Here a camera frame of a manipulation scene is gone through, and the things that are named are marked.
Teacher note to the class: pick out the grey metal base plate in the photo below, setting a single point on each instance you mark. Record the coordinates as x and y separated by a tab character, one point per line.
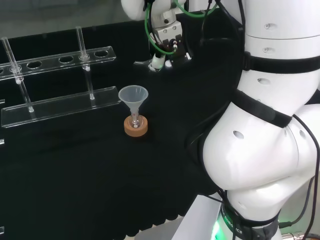
195	220

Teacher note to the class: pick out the clear acrylic funnel stand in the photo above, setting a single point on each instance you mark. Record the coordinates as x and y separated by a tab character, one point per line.
62	106

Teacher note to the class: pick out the black cloth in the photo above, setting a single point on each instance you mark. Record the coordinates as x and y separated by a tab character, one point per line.
75	175

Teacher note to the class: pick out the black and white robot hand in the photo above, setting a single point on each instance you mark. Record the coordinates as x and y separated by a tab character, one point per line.
172	45

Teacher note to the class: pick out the clear weighing funnel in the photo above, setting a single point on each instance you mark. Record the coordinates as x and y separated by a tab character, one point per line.
141	63

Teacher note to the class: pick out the clear plastic funnel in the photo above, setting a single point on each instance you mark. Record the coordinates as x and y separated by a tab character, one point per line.
133	96

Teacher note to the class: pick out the round-bottom glass flask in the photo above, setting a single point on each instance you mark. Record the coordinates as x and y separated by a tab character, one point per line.
140	122

